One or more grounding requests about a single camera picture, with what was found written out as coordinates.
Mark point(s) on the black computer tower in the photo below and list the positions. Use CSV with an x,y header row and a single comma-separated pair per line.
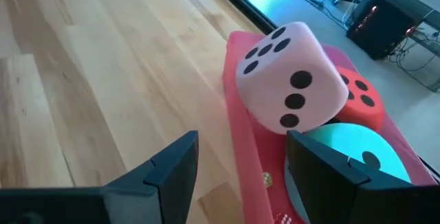
x,y
378,28

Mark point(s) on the small green die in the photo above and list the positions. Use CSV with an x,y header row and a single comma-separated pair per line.
x,y
267,179

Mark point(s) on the large pink foam die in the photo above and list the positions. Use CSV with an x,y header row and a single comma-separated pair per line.
x,y
326,90

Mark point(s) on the large teal foam die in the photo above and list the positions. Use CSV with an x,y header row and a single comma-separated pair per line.
x,y
343,141

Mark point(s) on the pink translucent plastic bin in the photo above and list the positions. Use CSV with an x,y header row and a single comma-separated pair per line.
x,y
254,155

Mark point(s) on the large red foam die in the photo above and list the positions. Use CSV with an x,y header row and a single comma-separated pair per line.
x,y
374,114

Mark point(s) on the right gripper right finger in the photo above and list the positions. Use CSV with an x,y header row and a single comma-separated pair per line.
x,y
319,182

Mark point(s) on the small red die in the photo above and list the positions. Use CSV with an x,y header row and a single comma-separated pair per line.
x,y
283,218

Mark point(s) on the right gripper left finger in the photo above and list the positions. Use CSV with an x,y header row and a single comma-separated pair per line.
x,y
175,176

